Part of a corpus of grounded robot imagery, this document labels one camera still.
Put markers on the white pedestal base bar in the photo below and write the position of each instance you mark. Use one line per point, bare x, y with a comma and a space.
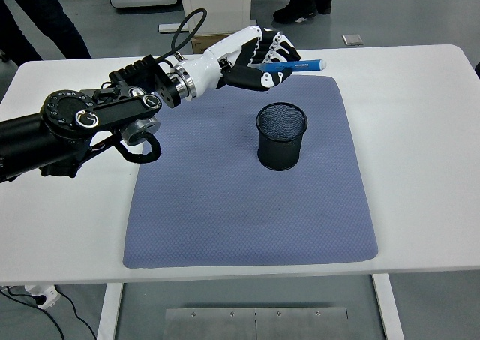
168, 27

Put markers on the blue marker pen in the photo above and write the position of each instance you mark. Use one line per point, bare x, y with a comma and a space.
307, 65

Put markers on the person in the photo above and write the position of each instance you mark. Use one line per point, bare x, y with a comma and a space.
48, 21
300, 6

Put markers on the blue-grey quilted mat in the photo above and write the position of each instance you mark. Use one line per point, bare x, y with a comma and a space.
243, 212

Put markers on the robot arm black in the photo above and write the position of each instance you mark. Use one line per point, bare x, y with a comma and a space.
30, 130

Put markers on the dark object at table edge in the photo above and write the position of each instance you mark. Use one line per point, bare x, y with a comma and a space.
477, 71

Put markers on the silver floor outlet plate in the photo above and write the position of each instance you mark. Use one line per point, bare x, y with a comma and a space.
352, 40

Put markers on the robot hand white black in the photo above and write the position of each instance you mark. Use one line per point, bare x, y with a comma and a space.
210, 64

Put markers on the grey metal plate with screws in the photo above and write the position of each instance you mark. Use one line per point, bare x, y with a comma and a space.
255, 325

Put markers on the white power strip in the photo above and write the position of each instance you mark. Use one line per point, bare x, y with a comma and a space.
45, 296

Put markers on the white table leg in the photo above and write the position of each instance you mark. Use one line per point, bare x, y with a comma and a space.
388, 310
110, 313

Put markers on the brown cardboard box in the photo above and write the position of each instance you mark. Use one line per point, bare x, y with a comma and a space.
200, 41

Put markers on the black mesh pen holder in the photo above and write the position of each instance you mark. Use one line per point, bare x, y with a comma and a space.
279, 156

